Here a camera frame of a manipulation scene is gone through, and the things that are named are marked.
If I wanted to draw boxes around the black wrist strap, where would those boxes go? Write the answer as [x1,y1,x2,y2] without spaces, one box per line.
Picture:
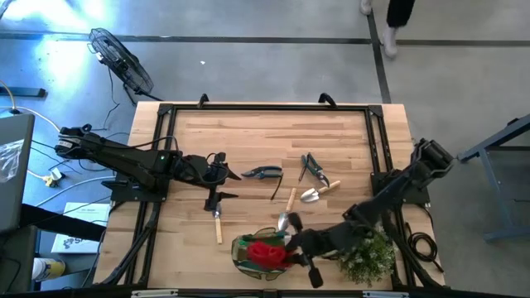
[270,174,287,202]

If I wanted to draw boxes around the white paper sheet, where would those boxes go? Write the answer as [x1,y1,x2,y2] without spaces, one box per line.
[64,201,112,228]

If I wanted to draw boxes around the grey box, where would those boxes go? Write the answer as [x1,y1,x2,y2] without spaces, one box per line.
[0,113,36,233]

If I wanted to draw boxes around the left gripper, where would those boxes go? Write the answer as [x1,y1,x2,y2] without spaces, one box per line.
[177,155,243,213]

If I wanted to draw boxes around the red cloth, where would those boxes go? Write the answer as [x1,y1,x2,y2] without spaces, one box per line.
[247,241,293,271]

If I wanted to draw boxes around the black table frame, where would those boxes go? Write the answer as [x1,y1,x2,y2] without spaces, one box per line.
[94,102,446,298]

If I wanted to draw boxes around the grey-blue metal table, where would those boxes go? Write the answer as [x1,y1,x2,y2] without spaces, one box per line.
[456,113,530,243]

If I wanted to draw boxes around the yellow and white can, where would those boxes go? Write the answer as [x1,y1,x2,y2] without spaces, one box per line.
[31,257,66,282]

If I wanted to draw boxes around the small weeder wooden handle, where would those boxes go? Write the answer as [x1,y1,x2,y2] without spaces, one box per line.
[212,205,224,245]

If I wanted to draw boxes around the wide trowel wooden handle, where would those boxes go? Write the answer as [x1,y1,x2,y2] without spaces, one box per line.
[300,179,342,204]

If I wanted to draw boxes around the yellow plug adaptor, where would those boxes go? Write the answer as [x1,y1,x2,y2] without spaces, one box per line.
[43,168,64,188]

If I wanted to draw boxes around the teal-handled pruning shears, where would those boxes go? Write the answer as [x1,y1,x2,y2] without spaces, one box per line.
[241,165,285,180]

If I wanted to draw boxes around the coiled black cable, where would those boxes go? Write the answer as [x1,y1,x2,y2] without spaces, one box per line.
[404,222,445,274]

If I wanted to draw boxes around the narrow trowel wooden handle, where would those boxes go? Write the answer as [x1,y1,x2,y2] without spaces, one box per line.
[277,186,298,233]

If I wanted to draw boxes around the clear plastic bag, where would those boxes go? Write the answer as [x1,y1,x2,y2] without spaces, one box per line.
[0,138,25,184]

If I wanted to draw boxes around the dark green-handled pruner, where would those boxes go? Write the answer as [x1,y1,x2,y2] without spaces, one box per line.
[297,151,331,189]

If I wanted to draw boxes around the artificial green bush plant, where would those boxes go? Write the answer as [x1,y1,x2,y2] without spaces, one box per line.
[338,225,398,287]

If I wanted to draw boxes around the white floor cable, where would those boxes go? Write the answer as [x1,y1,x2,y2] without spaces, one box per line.
[35,175,117,207]

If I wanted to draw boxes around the black floor fan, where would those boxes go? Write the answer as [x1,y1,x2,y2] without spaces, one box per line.
[87,27,165,103]

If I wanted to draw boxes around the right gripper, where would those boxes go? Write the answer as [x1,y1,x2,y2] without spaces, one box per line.
[288,211,340,290]

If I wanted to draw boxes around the white printed box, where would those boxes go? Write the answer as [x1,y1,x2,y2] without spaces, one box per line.
[50,233,104,255]

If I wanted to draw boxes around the person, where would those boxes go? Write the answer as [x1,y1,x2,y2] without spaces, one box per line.
[359,0,417,59]

